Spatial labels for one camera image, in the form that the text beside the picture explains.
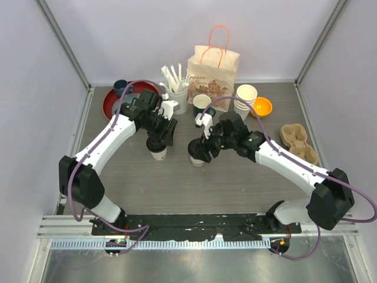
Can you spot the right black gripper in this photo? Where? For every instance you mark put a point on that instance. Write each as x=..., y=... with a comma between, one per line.
x=208, y=142

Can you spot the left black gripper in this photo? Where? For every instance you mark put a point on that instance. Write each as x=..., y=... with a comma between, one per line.
x=166, y=135

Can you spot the black lid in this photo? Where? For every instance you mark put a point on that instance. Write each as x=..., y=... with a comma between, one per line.
x=194, y=148
x=154, y=145

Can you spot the printed paper takeout bag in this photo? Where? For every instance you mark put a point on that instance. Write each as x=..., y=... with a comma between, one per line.
x=212, y=70

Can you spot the brown cardboard cup carrier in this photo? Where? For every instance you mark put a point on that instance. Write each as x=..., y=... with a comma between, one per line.
x=294, y=136

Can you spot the white paper cup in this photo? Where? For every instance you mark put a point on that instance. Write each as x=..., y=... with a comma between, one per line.
x=196, y=162
x=160, y=155

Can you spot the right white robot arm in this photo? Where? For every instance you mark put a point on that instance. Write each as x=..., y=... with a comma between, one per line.
x=329, y=200

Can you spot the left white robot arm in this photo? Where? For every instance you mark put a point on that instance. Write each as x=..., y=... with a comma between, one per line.
x=79, y=176

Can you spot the white straw holder cup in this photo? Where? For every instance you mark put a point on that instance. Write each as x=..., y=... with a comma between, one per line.
x=181, y=97

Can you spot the orange bowl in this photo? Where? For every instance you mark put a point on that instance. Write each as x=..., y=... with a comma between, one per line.
x=262, y=106

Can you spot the stack of white paper cups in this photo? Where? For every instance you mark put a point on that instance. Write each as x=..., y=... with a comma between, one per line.
x=246, y=96

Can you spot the wrapped white straw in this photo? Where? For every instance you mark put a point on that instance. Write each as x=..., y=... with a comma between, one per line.
x=175, y=81

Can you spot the blue grey plate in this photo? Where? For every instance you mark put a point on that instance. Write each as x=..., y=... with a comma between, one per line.
x=129, y=98

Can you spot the blue mug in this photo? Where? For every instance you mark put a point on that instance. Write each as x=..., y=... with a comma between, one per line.
x=119, y=87

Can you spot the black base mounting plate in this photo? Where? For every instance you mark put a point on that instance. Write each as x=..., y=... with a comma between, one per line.
x=205, y=227

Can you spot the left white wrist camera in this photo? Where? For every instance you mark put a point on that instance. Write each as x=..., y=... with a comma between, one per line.
x=168, y=107

